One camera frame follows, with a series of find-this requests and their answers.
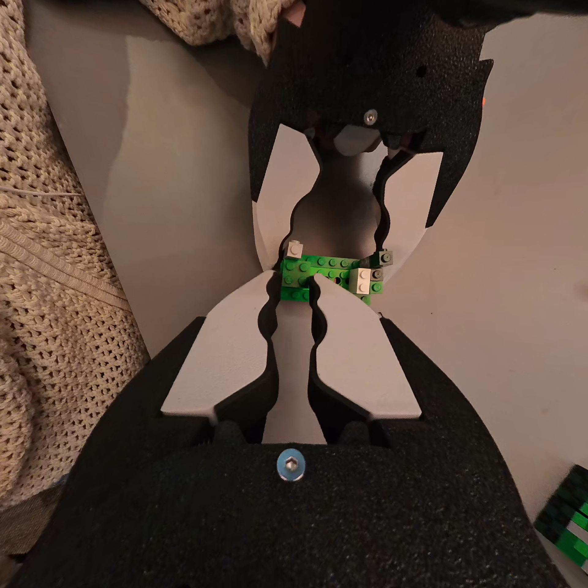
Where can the green lego box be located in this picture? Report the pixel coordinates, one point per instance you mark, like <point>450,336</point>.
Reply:
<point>569,519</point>

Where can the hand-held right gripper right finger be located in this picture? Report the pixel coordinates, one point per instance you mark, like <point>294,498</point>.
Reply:
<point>363,358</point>

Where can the person's cream knit sweater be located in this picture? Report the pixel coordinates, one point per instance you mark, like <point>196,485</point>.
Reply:
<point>46,229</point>

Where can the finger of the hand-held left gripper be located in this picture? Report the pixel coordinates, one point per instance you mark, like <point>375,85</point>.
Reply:
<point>411,202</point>
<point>282,183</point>

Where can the person's left hand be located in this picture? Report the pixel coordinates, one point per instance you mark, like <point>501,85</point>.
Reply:
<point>295,11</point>

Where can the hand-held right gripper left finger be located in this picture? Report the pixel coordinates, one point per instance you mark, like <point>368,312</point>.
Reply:
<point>220,358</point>

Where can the green lego model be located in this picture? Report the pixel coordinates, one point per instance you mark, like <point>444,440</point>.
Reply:
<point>330,266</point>

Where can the person's grey pants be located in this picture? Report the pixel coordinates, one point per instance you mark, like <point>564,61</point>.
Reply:
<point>27,519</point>

